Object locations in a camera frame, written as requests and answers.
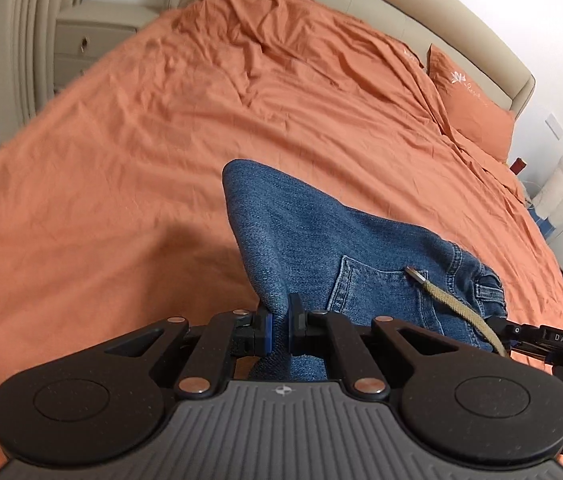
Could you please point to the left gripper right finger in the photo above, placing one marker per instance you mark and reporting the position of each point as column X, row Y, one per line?
column 470, row 406

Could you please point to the small red box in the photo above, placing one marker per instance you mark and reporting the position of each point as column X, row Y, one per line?
column 518, row 165

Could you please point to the beige nightstand with drawers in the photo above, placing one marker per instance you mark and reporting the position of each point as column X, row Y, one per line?
column 88, row 31

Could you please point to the blue denim jeans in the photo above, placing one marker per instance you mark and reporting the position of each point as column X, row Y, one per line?
column 296, row 240

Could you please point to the beige curtain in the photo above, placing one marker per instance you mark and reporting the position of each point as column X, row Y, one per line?
column 27, row 43

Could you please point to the orange bed sheet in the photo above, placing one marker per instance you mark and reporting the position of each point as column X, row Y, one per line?
column 112, row 212

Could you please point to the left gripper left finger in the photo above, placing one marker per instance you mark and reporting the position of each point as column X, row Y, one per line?
column 102, row 402

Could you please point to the white alpaca plush toy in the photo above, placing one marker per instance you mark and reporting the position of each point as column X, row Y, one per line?
column 547, row 206

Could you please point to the orange pillow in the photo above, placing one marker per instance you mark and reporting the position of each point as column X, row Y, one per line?
column 471, row 112

